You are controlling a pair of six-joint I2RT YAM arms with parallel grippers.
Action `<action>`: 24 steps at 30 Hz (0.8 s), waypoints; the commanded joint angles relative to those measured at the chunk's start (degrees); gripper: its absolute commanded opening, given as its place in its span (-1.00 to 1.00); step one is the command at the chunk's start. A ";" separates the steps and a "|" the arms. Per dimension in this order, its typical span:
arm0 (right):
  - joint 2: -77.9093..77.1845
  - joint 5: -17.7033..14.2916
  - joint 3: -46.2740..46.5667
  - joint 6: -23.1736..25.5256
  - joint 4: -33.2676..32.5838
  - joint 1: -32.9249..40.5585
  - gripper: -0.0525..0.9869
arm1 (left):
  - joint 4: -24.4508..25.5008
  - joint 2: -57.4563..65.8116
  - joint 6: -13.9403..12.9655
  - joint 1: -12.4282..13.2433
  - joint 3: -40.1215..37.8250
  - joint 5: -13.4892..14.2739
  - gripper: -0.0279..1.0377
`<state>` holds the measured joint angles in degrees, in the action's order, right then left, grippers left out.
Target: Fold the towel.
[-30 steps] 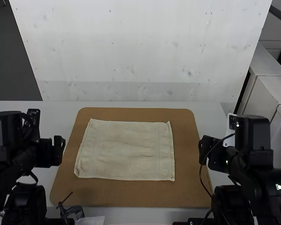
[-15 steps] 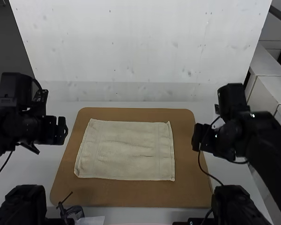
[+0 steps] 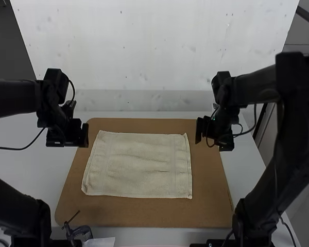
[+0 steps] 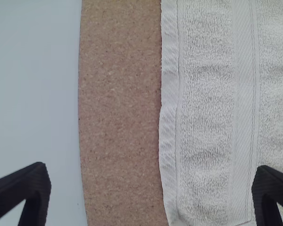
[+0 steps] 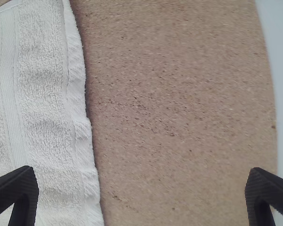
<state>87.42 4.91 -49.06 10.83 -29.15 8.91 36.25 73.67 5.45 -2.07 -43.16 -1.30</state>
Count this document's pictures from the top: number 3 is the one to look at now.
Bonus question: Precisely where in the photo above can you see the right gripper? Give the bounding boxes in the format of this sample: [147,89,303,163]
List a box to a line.
[194,115,235,152]

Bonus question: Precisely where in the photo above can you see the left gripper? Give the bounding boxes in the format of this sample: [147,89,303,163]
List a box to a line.
[46,118,90,148]

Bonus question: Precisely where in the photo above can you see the pale towel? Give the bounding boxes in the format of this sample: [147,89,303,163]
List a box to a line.
[81,129,194,200]

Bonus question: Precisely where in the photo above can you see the black clamp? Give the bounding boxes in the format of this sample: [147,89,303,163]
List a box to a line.
[62,210,94,247]

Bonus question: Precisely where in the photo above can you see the cork mat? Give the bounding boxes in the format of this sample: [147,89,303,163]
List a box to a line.
[54,117,235,230]

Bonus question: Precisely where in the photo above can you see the silver foil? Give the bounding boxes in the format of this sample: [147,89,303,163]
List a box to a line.
[83,237,116,247]

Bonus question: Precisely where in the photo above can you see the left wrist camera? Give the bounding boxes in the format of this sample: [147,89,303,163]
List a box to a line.
[58,100,77,120]

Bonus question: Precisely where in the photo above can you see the black cable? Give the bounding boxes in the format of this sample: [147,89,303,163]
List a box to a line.
[0,128,47,151]
[231,102,259,137]
[66,79,77,104]

